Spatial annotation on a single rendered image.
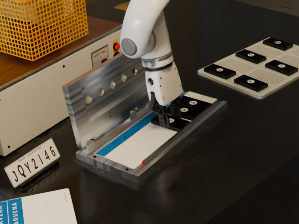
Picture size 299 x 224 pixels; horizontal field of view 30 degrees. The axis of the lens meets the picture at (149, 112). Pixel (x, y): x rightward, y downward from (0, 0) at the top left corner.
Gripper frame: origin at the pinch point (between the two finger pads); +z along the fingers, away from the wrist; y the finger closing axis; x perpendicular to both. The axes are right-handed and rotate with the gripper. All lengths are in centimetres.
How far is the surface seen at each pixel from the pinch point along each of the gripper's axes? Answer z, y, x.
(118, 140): 1.0, -14.3, 7.5
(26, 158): -4.6, -36.8, 17.6
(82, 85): -16.7, -18.5, 10.8
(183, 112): 1.5, 6.0, -0.4
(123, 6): -12, 75, 75
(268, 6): 35, 233, 87
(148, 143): 2.6, -11.2, 0.0
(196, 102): 1.5, 12.5, -0.6
